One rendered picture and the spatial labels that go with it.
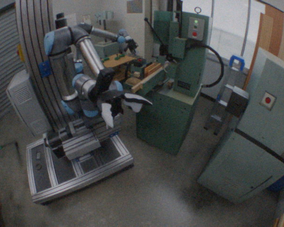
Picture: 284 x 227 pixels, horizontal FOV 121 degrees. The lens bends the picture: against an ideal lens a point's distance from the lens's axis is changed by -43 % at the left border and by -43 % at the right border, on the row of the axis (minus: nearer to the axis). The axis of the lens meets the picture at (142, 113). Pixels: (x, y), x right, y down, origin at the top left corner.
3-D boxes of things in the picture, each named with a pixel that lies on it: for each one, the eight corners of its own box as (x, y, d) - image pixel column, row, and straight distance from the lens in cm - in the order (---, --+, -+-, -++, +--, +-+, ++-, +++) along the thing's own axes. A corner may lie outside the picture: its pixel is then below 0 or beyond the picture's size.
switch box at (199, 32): (189, 37, 110) (191, 17, 109) (202, 39, 108) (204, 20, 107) (187, 37, 104) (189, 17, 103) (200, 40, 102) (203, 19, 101)
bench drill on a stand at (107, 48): (109, 63, 422) (104, 11, 395) (123, 68, 377) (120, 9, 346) (95, 69, 398) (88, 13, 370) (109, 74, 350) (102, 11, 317)
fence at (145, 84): (172, 65, 159) (172, 61, 157) (173, 65, 158) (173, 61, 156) (142, 89, 110) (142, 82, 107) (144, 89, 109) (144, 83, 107)
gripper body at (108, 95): (125, 115, 48) (105, 100, 56) (126, 92, 44) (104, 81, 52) (107, 124, 45) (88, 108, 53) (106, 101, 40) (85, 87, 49)
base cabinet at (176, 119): (153, 117, 216) (155, 75, 174) (188, 132, 204) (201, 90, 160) (136, 136, 190) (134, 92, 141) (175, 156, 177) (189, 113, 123)
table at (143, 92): (149, 64, 172) (149, 59, 170) (172, 70, 161) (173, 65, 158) (115, 85, 129) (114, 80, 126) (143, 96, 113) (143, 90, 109)
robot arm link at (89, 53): (81, 30, 93) (118, 96, 77) (65, 35, 89) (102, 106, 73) (85, 17, 85) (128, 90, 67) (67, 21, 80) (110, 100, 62)
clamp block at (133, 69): (138, 68, 153) (138, 60, 150) (149, 71, 147) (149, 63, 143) (130, 73, 143) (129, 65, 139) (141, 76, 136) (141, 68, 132)
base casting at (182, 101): (155, 75, 174) (156, 69, 170) (200, 90, 160) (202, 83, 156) (134, 92, 141) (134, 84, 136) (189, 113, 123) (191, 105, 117)
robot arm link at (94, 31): (80, 21, 128) (128, 36, 141) (79, 21, 139) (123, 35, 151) (75, 33, 128) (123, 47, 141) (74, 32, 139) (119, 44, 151)
